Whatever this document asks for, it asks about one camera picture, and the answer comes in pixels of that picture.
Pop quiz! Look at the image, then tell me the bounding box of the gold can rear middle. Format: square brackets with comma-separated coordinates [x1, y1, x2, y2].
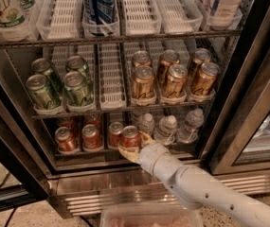
[157, 49, 180, 84]

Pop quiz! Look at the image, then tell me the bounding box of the empty white tray top middle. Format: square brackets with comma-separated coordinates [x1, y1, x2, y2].
[121, 0, 162, 36]

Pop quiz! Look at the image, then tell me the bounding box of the gold can front middle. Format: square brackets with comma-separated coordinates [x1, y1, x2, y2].
[162, 64, 188, 98]

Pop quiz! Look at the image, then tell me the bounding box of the water bottle middle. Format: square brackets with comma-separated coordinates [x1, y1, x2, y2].
[153, 115, 177, 146]

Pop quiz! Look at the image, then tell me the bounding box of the empty white tray top left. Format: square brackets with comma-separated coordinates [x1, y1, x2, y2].
[36, 0, 82, 41]

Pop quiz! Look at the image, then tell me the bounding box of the green can front left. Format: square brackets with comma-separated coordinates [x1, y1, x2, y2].
[26, 74, 61, 110]

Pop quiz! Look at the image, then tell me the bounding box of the gold can front left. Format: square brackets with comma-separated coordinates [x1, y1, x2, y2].
[132, 66, 154, 100]

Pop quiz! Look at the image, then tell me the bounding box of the green can front right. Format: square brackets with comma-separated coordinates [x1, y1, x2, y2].
[63, 71, 93, 107]

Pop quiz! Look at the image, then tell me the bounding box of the clear plastic container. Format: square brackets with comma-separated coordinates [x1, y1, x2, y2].
[99, 203, 203, 227]

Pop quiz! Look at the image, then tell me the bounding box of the blue pepsi bottle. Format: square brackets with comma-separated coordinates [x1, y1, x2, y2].
[83, 0, 118, 36]

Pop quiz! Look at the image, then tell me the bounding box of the water bottle left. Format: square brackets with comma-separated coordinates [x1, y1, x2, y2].
[138, 113, 155, 135]

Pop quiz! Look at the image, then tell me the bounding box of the gold can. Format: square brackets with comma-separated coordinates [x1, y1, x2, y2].
[190, 62, 220, 96]
[132, 66, 154, 100]
[157, 49, 180, 84]
[162, 64, 188, 98]
[187, 47, 212, 83]
[132, 50, 153, 67]

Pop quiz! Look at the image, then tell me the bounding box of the empty white tray middle shelf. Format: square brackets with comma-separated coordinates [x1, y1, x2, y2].
[98, 44, 127, 110]

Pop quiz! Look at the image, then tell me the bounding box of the black cable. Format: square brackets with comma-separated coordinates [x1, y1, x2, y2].
[3, 206, 19, 227]

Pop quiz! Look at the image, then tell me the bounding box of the gold can rear left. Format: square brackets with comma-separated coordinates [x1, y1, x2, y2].
[132, 50, 153, 67]

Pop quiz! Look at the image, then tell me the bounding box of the green can rear left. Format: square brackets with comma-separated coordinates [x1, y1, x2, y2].
[31, 58, 63, 95]

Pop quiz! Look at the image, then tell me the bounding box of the gold can rear right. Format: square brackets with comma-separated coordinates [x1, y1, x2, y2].
[187, 47, 212, 83]

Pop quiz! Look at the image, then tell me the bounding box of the left open fridge door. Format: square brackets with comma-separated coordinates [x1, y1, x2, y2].
[0, 55, 52, 216]

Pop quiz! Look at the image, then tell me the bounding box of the white label bottle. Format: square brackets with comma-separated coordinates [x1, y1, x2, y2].
[208, 0, 242, 30]

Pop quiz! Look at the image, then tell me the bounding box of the gold can front right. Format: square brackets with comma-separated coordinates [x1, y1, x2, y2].
[190, 62, 220, 96]

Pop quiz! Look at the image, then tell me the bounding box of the green can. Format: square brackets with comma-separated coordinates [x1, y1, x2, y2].
[63, 71, 93, 107]
[65, 55, 90, 79]
[26, 74, 61, 110]
[31, 58, 63, 95]

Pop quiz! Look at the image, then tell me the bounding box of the green can rear right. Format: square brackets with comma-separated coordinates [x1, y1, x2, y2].
[65, 55, 90, 79]

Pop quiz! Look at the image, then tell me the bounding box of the right glass fridge door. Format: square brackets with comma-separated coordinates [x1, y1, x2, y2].
[199, 0, 270, 175]

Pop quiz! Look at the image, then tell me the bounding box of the water bottle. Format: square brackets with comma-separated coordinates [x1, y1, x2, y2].
[177, 108, 204, 144]
[153, 115, 177, 146]
[138, 113, 155, 135]

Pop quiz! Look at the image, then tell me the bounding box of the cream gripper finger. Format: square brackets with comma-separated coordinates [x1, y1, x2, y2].
[140, 131, 155, 147]
[118, 146, 139, 164]

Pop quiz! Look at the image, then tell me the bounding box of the empty white tray top right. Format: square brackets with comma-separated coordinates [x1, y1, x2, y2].
[155, 0, 203, 34]

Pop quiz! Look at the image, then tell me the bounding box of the water bottle right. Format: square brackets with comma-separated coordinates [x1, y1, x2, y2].
[177, 108, 204, 144]

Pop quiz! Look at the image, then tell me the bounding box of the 7up bottle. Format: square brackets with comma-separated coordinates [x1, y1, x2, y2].
[0, 0, 28, 42]

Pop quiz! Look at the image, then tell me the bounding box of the empty white tray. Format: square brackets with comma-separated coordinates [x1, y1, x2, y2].
[121, 0, 162, 36]
[155, 0, 203, 34]
[36, 0, 82, 41]

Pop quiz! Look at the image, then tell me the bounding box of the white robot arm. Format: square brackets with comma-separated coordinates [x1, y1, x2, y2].
[118, 134, 270, 227]

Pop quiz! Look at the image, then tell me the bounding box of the red coke can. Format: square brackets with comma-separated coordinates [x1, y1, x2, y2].
[57, 116, 76, 131]
[120, 126, 141, 148]
[108, 122, 123, 148]
[55, 127, 79, 154]
[81, 124, 102, 152]
[83, 113, 101, 130]

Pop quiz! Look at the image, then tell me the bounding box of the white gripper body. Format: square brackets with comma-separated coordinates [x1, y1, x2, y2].
[138, 142, 183, 185]

